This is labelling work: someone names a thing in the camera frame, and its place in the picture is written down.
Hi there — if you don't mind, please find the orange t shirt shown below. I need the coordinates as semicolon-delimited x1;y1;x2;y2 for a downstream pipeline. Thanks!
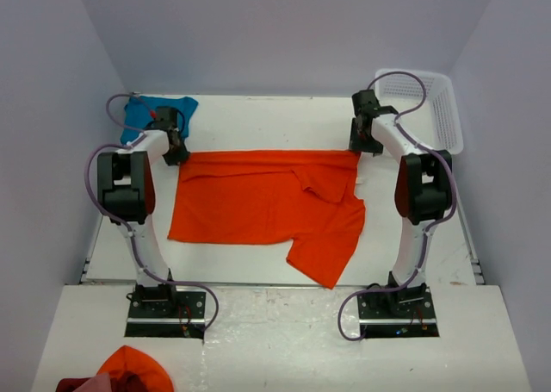
168;150;366;289

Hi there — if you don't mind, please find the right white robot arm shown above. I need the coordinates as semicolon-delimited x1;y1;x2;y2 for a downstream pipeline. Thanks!
349;90;457;317

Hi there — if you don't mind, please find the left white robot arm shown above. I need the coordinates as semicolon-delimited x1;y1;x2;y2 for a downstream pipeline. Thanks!
92;106;190;317

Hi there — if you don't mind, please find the folded blue t shirt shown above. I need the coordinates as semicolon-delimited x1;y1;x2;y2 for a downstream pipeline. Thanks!
124;96;199;140

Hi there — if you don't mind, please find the white plastic basket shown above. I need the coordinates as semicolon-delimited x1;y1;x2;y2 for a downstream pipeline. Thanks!
375;68;464;155

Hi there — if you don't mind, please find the orange cloth in pile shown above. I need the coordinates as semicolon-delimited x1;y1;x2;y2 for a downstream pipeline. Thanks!
96;345;175;392

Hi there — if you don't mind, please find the pink cloth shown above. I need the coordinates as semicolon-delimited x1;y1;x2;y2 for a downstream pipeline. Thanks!
74;373;112;392

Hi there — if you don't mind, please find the dark red cloth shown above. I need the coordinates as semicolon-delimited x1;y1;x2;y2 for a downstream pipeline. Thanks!
55;377;97;392

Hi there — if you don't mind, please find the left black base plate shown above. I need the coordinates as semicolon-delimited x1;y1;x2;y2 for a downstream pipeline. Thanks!
124;287;206;340

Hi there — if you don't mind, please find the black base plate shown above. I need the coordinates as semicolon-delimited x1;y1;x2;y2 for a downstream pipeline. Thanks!
124;287;206;340
357;284;439;339

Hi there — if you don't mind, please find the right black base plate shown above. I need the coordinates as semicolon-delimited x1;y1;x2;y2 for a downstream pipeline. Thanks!
357;284;439;339

